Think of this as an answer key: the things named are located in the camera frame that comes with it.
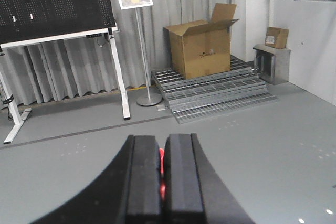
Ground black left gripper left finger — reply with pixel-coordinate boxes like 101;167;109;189
34;135;162;223

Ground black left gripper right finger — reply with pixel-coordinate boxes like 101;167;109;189
164;133;254;223

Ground red plastic spoon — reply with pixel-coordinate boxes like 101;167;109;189
159;148;166;202

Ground stainless steel cabinet box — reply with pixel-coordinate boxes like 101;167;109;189
253;44;291;85

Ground stacked metal floor gratings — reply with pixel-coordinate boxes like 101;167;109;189
151;57;277;124

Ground large open cardboard box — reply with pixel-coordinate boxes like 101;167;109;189
165;3;237;79

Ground small cardboard box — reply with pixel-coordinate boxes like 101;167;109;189
265;27;289;49

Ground grey curtain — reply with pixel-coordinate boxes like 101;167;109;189
1;0;230;105

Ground sign on metal pole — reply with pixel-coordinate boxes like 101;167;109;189
118;0;163;106

